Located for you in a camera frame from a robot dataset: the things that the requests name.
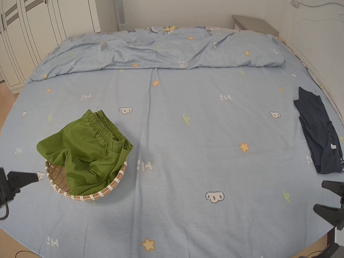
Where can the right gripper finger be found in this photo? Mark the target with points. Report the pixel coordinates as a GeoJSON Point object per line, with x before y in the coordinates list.
{"type": "Point", "coordinates": [336, 188]}
{"type": "Point", "coordinates": [333, 215]}

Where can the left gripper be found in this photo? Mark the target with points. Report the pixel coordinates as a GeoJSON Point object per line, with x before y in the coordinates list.
{"type": "Point", "coordinates": [3, 187]}

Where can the green shorts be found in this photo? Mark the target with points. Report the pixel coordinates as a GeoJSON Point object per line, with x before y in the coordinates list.
{"type": "Point", "coordinates": [80, 144]}

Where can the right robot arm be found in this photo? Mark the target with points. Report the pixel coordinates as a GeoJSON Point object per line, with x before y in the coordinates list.
{"type": "Point", "coordinates": [332, 251]}

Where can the round woven basket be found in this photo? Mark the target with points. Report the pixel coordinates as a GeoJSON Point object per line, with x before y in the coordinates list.
{"type": "Point", "coordinates": [56, 175]}

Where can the dark blue T-shirt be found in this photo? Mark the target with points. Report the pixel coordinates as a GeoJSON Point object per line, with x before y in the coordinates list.
{"type": "Point", "coordinates": [314, 122]}

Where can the white wardrobe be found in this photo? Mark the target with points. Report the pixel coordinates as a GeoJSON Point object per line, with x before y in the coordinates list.
{"type": "Point", "coordinates": [27, 36]}

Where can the grey bedside table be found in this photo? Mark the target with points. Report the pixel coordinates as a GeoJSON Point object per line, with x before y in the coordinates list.
{"type": "Point", "coordinates": [252, 24]}

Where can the pale blue quilt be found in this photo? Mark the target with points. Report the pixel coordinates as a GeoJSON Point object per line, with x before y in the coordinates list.
{"type": "Point", "coordinates": [161, 52]}

